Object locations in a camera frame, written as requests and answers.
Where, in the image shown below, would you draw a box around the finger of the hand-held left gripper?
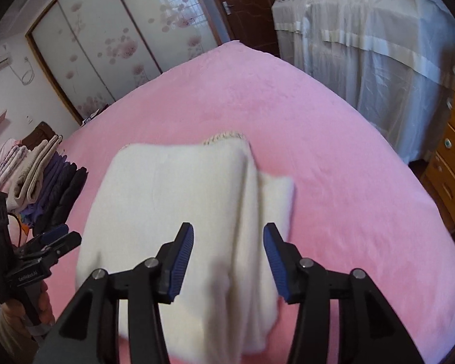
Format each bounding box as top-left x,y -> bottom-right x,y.
31,223 -> 70,249
42,231 -> 83,271

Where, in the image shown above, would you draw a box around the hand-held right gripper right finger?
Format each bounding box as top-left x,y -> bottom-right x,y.
262,222 -> 421,364

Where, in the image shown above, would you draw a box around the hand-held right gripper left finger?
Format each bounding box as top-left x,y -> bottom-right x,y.
34,222 -> 195,364

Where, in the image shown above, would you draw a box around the white fluffy sweater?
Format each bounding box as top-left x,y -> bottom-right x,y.
75,131 -> 297,364

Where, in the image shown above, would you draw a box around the folded purple clothes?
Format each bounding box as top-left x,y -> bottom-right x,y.
21,155 -> 73,225

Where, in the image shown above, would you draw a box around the person's left hand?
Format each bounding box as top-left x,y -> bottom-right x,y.
0,278 -> 56,339

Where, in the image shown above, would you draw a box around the dark wooden headboard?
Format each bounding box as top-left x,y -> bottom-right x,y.
24,121 -> 58,149

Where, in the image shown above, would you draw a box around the pink plush blanket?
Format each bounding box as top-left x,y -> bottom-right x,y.
42,40 -> 455,364

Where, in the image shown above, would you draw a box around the floral sliding door wardrobe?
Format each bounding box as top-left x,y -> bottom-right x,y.
25,0 -> 229,126

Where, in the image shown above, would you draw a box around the white lace furniture cover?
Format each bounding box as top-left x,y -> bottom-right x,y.
270,0 -> 455,166

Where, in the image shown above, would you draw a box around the brown wooden door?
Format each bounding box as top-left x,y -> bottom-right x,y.
200,0 -> 282,58

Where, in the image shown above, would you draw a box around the wall cable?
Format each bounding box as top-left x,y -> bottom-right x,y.
12,55 -> 37,86

